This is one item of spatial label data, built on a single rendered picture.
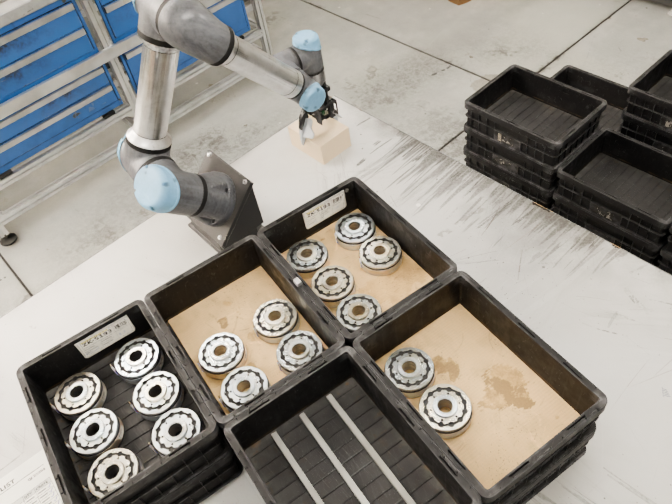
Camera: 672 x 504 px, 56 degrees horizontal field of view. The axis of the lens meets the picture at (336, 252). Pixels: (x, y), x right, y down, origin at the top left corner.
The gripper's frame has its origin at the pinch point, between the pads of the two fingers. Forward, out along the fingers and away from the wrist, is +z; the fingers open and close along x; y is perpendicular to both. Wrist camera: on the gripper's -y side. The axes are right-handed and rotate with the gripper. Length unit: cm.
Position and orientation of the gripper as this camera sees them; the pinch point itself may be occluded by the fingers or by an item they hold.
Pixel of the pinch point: (318, 132)
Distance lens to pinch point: 204.6
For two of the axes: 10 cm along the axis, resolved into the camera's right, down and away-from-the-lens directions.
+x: 7.2, -5.8, 3.7
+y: 6.8, 5.0, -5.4
